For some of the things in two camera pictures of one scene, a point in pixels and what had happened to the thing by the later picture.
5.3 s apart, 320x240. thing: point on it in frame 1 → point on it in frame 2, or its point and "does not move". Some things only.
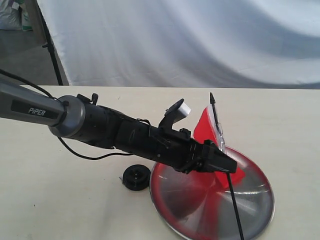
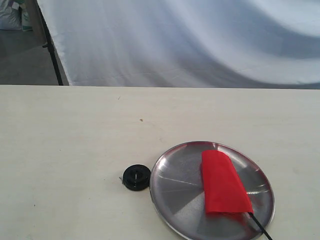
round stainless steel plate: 196,206 does not move
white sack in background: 14,17 does not move
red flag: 208,127 → 224,190
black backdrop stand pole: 50,45 does not move
